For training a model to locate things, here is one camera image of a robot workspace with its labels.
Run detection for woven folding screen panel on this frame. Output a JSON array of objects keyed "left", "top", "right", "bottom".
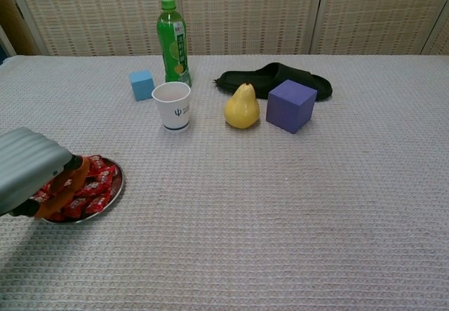
[
  {"left": 310, "top": 0, "right": 449, "bottom": 56},
  {"left": 10, "top": 0, "right": 175, "bottom": 58},
  {"left": 420, "top": 0, "right": 449, "bottom": 56},
  {"left": 170, "top": 0, "right": 326, "bottom": 56}
]

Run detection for yellow pear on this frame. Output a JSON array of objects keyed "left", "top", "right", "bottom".
[{"left": 224, "top": 81, "right": 261, "bottom": 130}]

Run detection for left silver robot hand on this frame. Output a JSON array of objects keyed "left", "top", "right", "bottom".
[{"left": 0, "top": 127, "right": 93, "bottom": 220}]

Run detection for green drink bottle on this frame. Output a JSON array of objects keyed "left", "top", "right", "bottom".
[{"left": 156, "top": 0, "right": 193, "bottom": 88}]

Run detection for purple foam cube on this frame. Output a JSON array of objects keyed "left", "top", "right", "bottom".
[{"left": 265, "top": 79, "right": 319, "bottom": 135}]

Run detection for black slipper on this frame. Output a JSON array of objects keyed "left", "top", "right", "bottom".
[{"left": 213, "top": 62, "right": 333, "bottom": 103}]

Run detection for woven fringed tablecloth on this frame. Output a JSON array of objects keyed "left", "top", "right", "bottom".
[{"left": 0, "top": 53, "right": 449, "bottom": 311}]

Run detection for light blue foam cube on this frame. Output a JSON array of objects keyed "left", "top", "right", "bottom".
[{"left": 128, "top": 70, "right": 156, "bottom": 102}]

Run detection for white paper cup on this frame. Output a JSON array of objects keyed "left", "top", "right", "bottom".
[{"left": 151, "top": 81, "right": 192, "bottom": 133}]

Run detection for round metal plate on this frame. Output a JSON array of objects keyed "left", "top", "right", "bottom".
[{"left": 41, "top": 156, "right": 125, "bottom": 225}]

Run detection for brown wooden board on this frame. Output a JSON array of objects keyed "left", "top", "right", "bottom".
[{"left": 0, "top": 0, "right": 39, "bottom": 58}]

